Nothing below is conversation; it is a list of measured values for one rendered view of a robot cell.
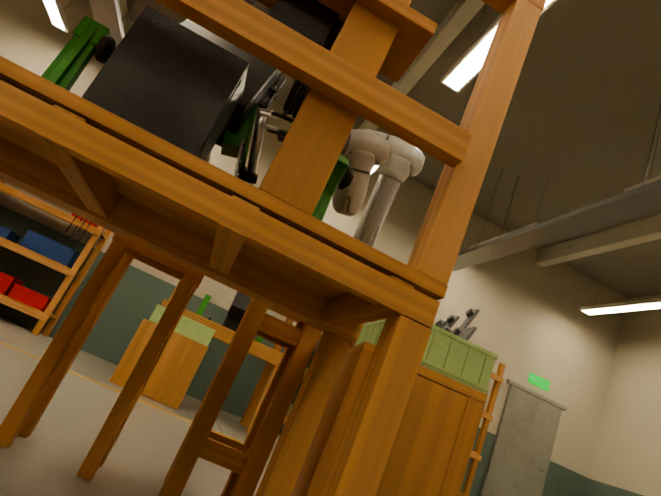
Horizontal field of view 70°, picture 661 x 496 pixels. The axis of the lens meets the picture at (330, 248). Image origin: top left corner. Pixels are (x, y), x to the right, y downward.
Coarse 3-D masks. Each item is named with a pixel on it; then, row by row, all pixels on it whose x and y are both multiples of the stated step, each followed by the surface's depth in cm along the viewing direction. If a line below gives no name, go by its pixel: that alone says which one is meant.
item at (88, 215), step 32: (0, 160) 147; (32, 160) 150; (32, 192) 157; (64, 192) 150; (128, 224) 154; (160, 224) 156; (192, 256) 157; (256, 288) 161; (288, 288) 164; (320, 320) 165
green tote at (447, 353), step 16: (384, 320) 213; (368, 336) 226; (432, 336) 187; (448, 336) 189; (432, 352) 186; (448, 352) 187; (464, 352) 189; (480, 352) 191; (432, 368) 184; (448, 368) 186; (464, 368) 188; (480, 368) 189; (464, 384) 186; (480, 384) 188
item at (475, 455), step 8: (320, 336) 646; (352, 344) 668; (504, 368) 722; (304, 376) 628; (496, 376) 711; (496, 384) 713; (496, 392) 710; (488, 408) 702; (488, 416) 693; (488, 424) 695; (480, 432) 694; (480, 440) 686; (480, 448) 684; (472, 456) 674; (480, 456) 677; (472, 464) 677; (472, 472) 673; (472, 480) 670; (464, 488) 668
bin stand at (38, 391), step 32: (128, 256) 191; (160, 256) 175; (96, 288) 167; (192, 288) 176; (64, 320) 162; (96, 320) 186; (160, 320) 170; (64, 352) 162; (160, 352) 187; (32, 384) 155; (128, 384) 163; (32, 416) 170; (128, 416) 180; (96, 448) 157
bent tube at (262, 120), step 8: (256, 120) 152; (264, 120) 146; (256, 128) 143; (264, 128) 144; (256, 136) 142; (256, 144) 142; (256, 152) 142; (248, 160) 145; (256, 160) 144; (248, 168) 145; (256, 168) 146
